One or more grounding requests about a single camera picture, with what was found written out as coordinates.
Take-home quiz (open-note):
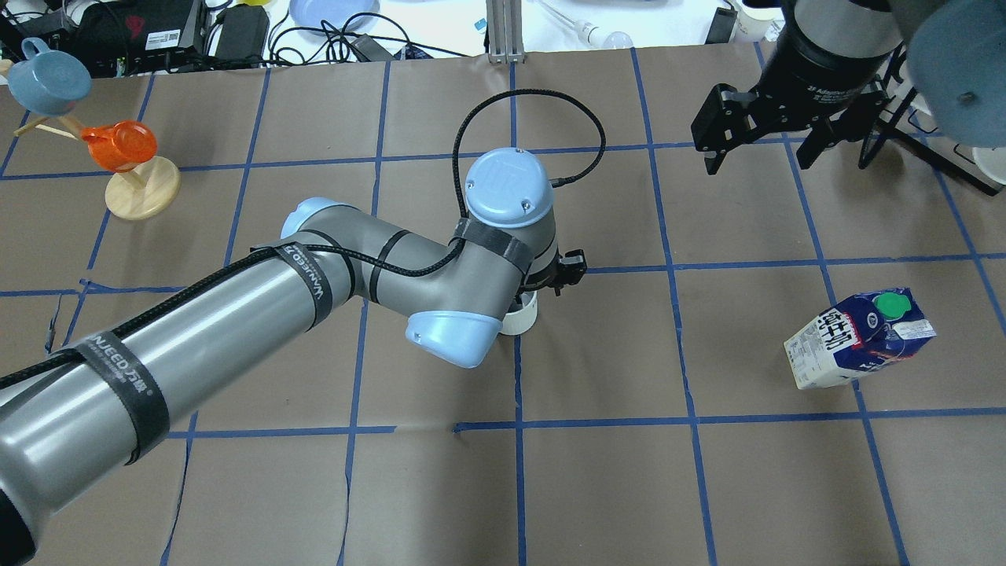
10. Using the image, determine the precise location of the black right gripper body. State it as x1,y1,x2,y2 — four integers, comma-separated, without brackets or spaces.
691,23,894,152

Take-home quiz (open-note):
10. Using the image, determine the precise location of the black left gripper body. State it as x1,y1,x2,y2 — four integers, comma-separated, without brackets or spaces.
523,248,588,297

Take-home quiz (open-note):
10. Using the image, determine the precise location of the white grey mug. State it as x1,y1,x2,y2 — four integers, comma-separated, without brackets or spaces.
499,291,539,336

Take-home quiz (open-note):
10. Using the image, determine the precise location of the blue white milk carton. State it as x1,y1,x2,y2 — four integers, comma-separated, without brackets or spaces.
784,287,937,390

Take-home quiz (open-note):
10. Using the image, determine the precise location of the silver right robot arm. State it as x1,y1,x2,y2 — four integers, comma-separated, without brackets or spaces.
691,1,1005,175

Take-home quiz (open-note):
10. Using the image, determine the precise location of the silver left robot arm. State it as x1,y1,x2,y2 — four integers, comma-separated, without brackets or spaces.
1,147,586,565

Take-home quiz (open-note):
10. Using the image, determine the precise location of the white paper cup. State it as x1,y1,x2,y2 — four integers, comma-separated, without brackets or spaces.
733,1,784,42

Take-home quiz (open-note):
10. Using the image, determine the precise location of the orange cup on tree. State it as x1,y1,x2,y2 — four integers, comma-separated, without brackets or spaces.
80,119,158,173

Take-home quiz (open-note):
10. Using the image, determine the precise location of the light blue plate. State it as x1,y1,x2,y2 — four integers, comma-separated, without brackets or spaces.
288,0,380,35

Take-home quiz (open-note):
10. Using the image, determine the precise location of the wooden mug tree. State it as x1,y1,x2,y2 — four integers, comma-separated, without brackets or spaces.
12,114,181,221

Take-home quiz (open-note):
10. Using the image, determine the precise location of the black computer box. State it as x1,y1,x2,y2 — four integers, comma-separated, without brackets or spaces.
68,1,211,78

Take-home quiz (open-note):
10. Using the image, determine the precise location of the blue mug on tree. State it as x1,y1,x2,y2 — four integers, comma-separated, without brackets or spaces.
7,37,93,117

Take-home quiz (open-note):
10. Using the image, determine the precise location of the black wire mug rack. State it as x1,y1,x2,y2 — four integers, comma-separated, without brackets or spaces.
857,44,1004,197

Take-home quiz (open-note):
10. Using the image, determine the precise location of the aluminium frame post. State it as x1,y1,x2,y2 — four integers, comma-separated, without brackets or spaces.
484,0,526,64

